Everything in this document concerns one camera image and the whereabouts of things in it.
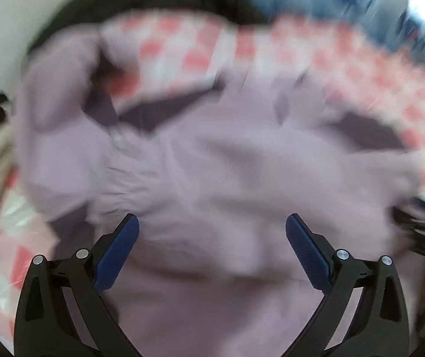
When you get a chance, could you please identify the red white checkered bedsheet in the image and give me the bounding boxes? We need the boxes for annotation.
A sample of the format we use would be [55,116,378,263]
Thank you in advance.
[0,10,425,348]

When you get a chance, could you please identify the lilac purple garment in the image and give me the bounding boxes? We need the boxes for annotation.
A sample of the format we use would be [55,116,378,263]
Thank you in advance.
[13,26,425,356]

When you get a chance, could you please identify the black garment pile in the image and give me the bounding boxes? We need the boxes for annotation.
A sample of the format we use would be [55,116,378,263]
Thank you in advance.
[27,0,271,54]

